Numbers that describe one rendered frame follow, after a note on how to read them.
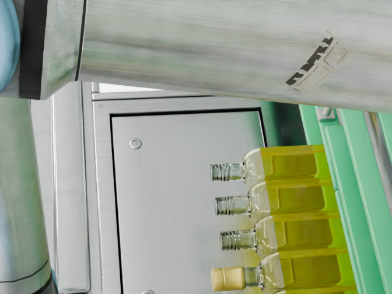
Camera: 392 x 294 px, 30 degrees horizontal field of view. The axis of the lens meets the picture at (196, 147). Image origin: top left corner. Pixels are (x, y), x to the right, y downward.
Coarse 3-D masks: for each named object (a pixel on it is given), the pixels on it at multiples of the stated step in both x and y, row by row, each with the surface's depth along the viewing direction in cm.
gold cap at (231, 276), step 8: (216, 272) 104; (224, 272) 104; (232, 272) 104; (240, 272) 104; (216, 280) 104; (224, 280) 104; (232, 280) 104; (240, 280) 104; (216, 288) 104; (224, 288) 104; (232, 288) 104; (240, 288) 104
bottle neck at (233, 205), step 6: (216, 198) 111; (222, 198) 111; (228, 198) 111; (234, 198) 111; (240, 198) 111; (246, 198) 111; (216, 204) 112; (222, 204) 110; (228, 204) 110; (234, 204) 110; (240, 204) 110; (246, 204) 111; (216, 210) 112; (222, 210) 110; (228, 210) 110; (234, 210) 110; (240, 210) 111; (246, 210) 111
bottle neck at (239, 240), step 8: (224, 232) 108; (232, 232) 108; (240, 232) 108; (248, 232) 108; (224, 240) 107; (232, 240) 107; (240, 240) 107; (248, 240) 107; (224, 248) 107; (232, 248) 107; (240, 248) 108; (248, 248) 108
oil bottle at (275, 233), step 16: (256, 224) 108; (272, 224) 107; (288, 224) 108; (304, 224) 108; (320, 224) 108; (336, 224) 108; (256, 240) 107; (272, 240) 106; (288, 240) 106; (304, 240) 106; (320, 240) 107; (336, 240) 107
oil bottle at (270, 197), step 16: (256, 192) 110; (272, 192) 110; (288, 192) 111; (304, 192) 111; (320, 192) 111; (256, 208) 110; (272, 208) 109; (288, 208) 109; (304, 208) 110; (320, 208) 110; (336, 208) 110
